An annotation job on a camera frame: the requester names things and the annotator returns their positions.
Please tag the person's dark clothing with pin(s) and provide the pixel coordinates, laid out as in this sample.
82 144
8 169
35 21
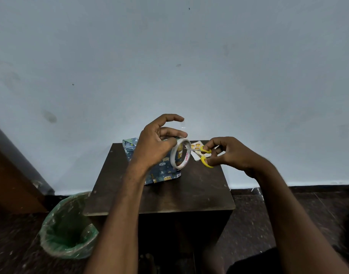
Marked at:
254 262

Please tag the person's left hand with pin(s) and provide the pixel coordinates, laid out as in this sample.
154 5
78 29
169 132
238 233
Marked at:
151 145

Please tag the person's left middle finger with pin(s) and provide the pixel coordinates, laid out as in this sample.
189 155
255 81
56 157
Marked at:
174 132

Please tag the brown wooden furniture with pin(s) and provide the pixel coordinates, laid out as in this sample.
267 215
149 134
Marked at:
11 179

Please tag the person's left forearm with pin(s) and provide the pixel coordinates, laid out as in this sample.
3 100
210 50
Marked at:
121 219

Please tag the white paper scrap yellow print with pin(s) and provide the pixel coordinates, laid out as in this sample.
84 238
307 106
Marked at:
196 146

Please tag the waste bin with green liner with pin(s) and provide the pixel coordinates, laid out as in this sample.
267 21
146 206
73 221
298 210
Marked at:
66 225

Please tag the person's right forearm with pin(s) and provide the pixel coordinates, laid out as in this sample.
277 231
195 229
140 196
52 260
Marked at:
291 222

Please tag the blue patterned gift wrapped box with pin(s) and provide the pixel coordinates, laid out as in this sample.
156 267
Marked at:
163 172

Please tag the person's right hand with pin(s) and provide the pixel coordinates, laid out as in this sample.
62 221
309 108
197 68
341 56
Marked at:
237 155

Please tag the person's right thumb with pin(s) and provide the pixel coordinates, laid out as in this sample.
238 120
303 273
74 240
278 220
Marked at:
217 160

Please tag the dark brown wooden table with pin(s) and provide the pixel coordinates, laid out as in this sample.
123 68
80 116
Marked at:
197 194

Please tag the clear adhesive tape roll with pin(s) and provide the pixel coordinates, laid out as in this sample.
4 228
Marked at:
183 162

